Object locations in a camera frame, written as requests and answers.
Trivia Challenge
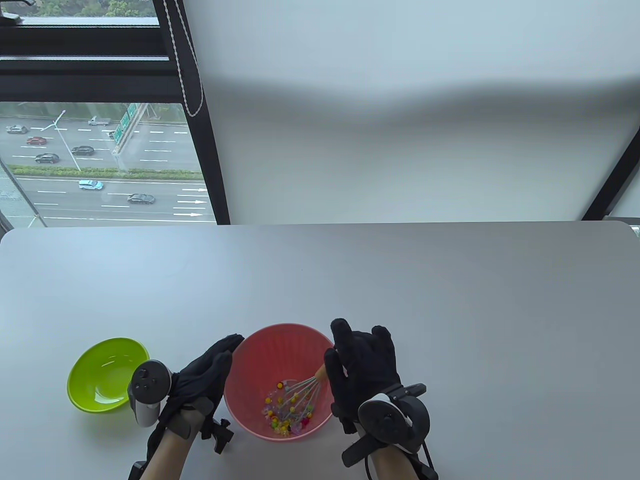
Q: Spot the person's right hand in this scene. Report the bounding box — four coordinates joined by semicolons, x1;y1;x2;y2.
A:
324;318;403;436

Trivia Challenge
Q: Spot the person's left hand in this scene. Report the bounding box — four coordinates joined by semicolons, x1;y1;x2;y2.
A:
147;334;246;451

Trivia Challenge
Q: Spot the teal whisk with wooden handle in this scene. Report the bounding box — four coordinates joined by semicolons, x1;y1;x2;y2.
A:
272;364;329;426

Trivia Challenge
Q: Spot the pink salad bowl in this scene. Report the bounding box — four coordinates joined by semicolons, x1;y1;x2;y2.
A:
223;323;336;442

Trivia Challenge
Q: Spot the pile of plastic decorations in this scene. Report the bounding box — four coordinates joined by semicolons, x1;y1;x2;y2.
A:
262;382;314;437

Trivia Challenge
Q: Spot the small green plastic bowl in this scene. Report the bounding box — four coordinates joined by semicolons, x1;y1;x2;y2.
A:
67;337;150;414

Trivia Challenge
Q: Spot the person's right forearm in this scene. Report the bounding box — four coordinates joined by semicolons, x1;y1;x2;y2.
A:
372;447;421;480

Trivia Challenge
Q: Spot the person's left forearm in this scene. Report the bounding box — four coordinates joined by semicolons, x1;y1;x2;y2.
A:
134;427;193;480

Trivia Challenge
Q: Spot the left wrist tracking controller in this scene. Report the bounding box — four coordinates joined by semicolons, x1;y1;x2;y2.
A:
128;360;172;428

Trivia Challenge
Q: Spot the wrist tracking controller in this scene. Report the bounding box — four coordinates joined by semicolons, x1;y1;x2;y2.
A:
342;383;431;468
128;360;172;428

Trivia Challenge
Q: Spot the right wrist tracking controller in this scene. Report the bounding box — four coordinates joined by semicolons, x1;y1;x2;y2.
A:
342;383;431;468

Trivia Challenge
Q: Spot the white roller blind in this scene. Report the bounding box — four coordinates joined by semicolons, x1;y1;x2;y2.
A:
180;0;640;226

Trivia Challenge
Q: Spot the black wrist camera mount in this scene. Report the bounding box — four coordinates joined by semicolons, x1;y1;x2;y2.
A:
200;419;235;455

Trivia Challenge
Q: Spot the black cable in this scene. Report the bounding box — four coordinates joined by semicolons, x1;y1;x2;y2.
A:
365;439;439;480

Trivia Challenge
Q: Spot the white beaded blind cord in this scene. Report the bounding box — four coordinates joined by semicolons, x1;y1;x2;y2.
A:
164;0;205;118

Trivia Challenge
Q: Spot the black slanted window post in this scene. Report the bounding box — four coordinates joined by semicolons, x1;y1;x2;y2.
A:
582;145;640;221

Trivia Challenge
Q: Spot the black window frame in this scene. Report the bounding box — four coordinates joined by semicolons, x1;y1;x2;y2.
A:
0;0;232;228

